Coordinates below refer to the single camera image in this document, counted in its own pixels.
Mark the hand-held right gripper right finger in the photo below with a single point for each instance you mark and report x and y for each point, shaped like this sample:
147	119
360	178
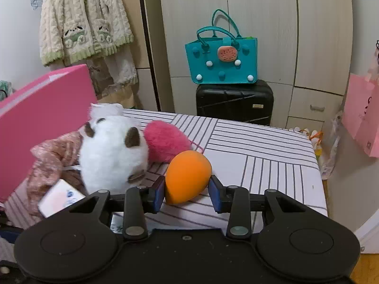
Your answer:
213	195

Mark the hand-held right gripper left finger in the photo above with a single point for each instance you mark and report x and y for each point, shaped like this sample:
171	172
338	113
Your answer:
160	193

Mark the orange makeup sponge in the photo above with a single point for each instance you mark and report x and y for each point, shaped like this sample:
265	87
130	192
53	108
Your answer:
186	174

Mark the red knitted strawberry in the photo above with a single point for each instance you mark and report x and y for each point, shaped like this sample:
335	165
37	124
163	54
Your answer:
165	142

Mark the white plush cat toy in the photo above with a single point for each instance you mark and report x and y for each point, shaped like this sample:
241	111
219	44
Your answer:
112	153

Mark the small white tissue pack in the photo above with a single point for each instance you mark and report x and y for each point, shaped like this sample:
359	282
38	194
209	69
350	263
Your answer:
59	198

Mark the pink knit scarf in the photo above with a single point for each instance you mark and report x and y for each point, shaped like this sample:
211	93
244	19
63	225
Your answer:
50	159

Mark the pink cardboard box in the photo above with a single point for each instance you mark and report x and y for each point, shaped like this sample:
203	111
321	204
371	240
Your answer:
44	109

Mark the striped tablecloth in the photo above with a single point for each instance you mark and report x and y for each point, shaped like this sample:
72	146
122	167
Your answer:
251	153

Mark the black suitcase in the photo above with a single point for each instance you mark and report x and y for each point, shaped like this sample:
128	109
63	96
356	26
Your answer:
234	102

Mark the cream fluffy robe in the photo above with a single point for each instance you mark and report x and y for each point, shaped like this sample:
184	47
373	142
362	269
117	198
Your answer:
118	74

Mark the clear plastic bag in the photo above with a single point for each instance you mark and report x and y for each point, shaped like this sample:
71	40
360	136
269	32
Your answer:
331	145

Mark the teal felt tote bag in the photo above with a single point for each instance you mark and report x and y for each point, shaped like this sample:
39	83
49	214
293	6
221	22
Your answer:
222	62

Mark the pink paper bag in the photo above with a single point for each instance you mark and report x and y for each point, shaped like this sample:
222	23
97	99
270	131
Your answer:
361	115

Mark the beige wardrobe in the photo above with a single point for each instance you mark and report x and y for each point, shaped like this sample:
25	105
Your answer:
266	20

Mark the colourful shelf clutter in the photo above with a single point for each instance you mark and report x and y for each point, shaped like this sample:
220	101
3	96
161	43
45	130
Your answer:
4	88

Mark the cream knit cardigan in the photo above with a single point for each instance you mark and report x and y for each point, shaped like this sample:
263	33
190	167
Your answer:
83	20

